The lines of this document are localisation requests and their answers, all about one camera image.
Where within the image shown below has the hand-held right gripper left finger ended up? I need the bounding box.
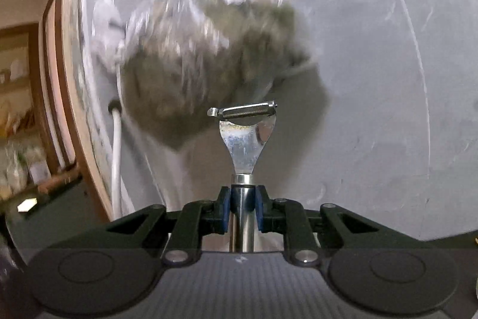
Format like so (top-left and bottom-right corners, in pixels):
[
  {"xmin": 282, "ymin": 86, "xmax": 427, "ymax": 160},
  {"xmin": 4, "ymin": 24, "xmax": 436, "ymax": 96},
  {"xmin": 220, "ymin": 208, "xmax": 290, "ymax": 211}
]
[{"xmin": 106, "ymin": 185, "xmax": 232, "ymax": 265}]

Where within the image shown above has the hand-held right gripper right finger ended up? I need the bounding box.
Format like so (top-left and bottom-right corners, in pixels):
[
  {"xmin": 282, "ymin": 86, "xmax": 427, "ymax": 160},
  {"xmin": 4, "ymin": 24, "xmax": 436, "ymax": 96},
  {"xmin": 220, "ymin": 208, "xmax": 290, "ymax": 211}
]
[{"xmin": 254, "ymin": 185, "xmax": 382, "ymax": 265}]

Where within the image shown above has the metal vegetable peeler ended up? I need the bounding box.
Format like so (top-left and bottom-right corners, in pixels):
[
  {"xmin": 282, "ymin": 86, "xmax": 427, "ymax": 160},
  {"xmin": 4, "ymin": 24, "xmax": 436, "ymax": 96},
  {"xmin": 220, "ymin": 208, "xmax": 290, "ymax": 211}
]
[{"xmin": 207, "ymin": 100, "xmax": 279, "ymax": 253}]

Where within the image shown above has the clear bag of leafy greens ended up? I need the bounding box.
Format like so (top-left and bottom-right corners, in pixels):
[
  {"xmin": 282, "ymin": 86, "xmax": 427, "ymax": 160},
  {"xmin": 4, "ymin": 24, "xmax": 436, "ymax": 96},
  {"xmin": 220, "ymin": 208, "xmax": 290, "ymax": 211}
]
[{"xmin": 119, "ymin": 0, "xmax": 322, "ymax": 152}]

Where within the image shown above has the wooden shelf with items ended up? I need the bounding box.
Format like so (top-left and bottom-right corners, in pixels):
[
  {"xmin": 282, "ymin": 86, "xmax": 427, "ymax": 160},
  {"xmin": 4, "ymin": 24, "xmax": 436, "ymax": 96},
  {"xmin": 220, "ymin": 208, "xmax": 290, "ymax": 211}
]
[{"xmin": 0, "ymin": 24, "xmax": 51, "ymax": 194}]

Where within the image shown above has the white cable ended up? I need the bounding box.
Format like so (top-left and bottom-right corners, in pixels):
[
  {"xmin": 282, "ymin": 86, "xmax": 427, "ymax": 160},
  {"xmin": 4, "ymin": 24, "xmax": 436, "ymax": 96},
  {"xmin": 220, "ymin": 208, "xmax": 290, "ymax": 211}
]
[{"xmin": 108, "ymin": 100, "xmax": 126, "ymax": 223}]

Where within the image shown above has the wooden door frame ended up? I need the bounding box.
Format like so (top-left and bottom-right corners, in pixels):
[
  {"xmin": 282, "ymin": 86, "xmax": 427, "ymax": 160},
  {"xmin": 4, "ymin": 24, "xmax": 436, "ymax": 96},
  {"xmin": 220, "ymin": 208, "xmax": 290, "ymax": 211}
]
[{"xmin": 39, "ymin": 0, "xmax": 113, "ymax": 223}]

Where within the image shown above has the white wall plug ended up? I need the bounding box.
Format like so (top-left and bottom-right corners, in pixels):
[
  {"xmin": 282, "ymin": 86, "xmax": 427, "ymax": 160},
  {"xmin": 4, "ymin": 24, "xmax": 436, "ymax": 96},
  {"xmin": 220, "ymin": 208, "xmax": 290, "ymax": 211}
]
[{"xmin": 91, "ymin": 0, "xmax": 126, "ymax": 74}]

